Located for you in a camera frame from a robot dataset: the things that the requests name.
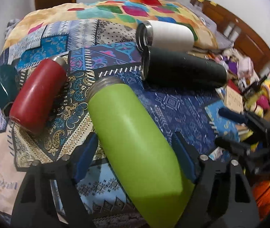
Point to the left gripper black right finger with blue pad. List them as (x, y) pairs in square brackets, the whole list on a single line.
[(221, 196)]

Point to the dark teal cup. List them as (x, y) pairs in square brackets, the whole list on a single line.
[(9, 87)]

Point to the wooden headboard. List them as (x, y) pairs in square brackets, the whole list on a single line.
[(245, 39)]

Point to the colourful patchwork quilt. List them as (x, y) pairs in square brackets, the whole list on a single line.
[(126, 12)]

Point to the white steel bottle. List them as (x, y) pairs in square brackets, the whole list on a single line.
[(164, 35)]

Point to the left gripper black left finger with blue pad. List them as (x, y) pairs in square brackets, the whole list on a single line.
[(48, 196)]

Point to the green steel bottle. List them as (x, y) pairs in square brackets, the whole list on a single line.
[(139, 154)]

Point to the grey pillow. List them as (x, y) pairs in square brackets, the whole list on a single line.
[(222, 41)]

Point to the black steel bottle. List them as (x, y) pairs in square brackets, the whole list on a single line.
[(176, 70)]

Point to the red steel bottle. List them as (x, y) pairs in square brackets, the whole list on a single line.
[(33, 104)]

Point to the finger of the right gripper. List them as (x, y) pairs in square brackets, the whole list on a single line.
[(233, 147), (233, 116)]

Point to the blue patterned patchwork blanket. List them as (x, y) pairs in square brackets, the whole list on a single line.
[(95, 49)]

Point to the grey clothes pile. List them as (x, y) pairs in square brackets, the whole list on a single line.
[(10, 26)]

